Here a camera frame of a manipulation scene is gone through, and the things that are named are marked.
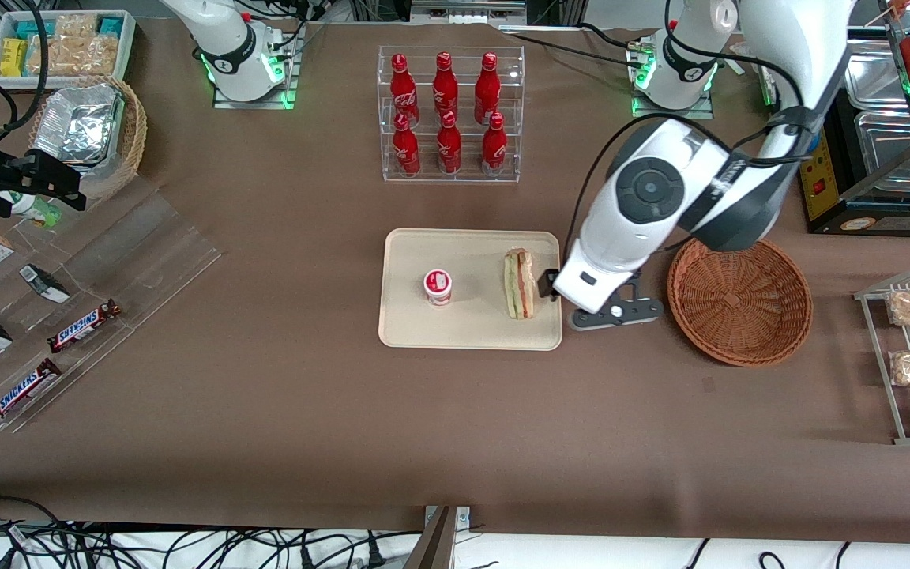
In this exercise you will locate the clear cracker bag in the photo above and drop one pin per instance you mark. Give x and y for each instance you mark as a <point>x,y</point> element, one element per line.
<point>76,26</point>
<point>76,57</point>

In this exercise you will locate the clear acrylic bottle rack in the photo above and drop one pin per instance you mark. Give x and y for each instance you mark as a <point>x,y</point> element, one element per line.
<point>518,111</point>

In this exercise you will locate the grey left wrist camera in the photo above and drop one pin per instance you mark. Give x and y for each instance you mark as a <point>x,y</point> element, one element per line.
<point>617,314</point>

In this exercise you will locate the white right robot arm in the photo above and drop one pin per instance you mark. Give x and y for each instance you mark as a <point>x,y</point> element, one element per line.
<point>234,47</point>

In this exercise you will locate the cream plastic tray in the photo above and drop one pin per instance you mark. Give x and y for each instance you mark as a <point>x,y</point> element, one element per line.
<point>471,324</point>

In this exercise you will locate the black and yellow box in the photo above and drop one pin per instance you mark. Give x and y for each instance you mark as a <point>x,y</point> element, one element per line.
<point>881,217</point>

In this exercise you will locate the teal snack pack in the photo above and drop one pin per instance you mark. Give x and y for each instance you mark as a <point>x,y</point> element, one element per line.
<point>110,26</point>
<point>32,29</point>

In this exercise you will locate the silver box with green light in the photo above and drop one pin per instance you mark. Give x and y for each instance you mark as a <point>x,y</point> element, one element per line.
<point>765,87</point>

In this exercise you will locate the snickers chocolate bar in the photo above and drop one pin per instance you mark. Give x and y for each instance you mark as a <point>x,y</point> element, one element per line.
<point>22,392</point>
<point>84,326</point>

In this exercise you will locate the grey metal bracket beam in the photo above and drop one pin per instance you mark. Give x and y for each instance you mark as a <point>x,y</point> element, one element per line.
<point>435,545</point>

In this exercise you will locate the red cola bottle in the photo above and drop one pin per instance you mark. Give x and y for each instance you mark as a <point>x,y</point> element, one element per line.
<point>445,85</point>
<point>449,152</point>
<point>487,87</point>
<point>494,152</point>
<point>401,87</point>
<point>406,152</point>

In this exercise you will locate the red white yogurt cup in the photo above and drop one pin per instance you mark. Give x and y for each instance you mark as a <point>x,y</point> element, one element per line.
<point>438,288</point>

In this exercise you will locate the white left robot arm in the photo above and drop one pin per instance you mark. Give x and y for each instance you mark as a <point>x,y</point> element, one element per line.
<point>652,190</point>

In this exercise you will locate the silver foil pack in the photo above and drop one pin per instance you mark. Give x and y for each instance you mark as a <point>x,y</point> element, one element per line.
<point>76,122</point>

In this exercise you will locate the yellow snack pack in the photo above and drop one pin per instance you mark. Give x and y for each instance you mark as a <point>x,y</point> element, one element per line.
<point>13,57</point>

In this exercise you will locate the steel warmer pan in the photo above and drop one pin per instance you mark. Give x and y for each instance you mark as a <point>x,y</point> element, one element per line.
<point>878,75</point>
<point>889,150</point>

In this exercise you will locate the aluminium frame profile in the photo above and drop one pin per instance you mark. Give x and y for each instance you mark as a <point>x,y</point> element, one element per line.
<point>467,8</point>

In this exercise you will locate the white plastic bin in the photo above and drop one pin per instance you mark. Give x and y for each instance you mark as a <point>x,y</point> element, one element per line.
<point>129,47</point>

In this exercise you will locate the brown round wicker basket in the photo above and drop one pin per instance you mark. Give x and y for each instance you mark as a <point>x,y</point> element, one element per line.
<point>739,308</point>

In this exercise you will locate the triangle sandwich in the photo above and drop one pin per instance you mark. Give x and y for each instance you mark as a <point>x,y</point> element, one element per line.
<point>518,284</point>

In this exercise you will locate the small green white bottle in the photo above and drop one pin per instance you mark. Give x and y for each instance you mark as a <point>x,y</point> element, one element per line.
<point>36,210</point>

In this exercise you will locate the clear acrylic stepped display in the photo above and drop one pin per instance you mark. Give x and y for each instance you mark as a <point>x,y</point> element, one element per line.
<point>155,245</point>

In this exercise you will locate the brown table cover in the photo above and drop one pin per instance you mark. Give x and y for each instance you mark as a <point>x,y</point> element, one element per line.
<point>305,442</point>

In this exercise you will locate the tan wicker basket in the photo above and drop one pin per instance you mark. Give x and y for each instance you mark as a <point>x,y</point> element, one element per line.
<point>135,134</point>

